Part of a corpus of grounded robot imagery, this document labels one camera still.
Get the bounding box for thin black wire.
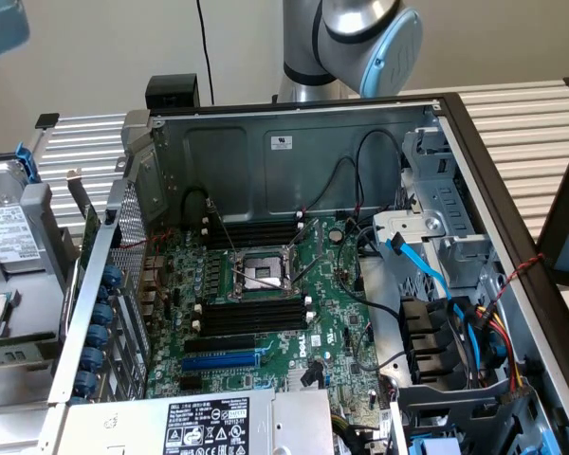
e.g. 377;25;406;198
301;155;361;214

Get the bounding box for grey power supply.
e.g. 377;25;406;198
64;389;336;455

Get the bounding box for thick black wire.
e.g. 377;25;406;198
354;128;405;224

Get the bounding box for thin metal locking lever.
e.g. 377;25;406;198
236;267;288;290
206;196;243;263

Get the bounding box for silver socket cover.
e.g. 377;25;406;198
286;217;327;285

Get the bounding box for thin black wall cable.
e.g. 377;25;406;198
195;0;216;106

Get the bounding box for dark case side panel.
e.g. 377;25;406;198
535;126;569;291

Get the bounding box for red and black fan wire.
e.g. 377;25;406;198
118;227;177;253

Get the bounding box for black box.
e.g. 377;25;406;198
144;74;201;110

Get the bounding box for red yellow black power wires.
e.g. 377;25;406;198
473;302;532;404

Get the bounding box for blue expansion slot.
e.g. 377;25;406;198
180;354;261;373

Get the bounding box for silver metal disk bay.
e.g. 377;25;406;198
372;126;502;304

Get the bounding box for short black looped wire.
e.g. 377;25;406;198
182;188;218;224

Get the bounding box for silver hard disk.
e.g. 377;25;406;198
0;160;46;274

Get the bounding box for black RAM slot white clips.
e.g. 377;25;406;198
191;308;314;339
199;212;305;231
192;294;313;324
199;225;307;244

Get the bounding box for open PC case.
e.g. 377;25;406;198
46;92;569;455

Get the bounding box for long black expansion slot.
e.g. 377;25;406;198
183;334;258;355

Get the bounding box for long black wire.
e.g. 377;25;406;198
336;231;404;323

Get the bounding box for silver chipset heatsink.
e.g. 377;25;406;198
285;367;326;392

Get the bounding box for black plastic shroud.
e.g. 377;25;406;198
396;297;461;386

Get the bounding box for red black twisted wire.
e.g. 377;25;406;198
490;253;547;304

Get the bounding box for CPU socket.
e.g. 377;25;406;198
229;246;301;302

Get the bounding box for blue SATA wire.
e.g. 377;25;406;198
386;230;486;380

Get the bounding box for blue plastic disk bracket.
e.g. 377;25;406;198
16;144;43;185

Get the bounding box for black angled connector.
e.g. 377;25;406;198
301;360;324;388

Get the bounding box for green graphics card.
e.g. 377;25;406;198
65;169;101;267

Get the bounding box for grey plastic drive cage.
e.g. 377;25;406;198
391;373;569;455

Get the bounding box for green motherboard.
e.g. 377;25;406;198
144;213;399;430

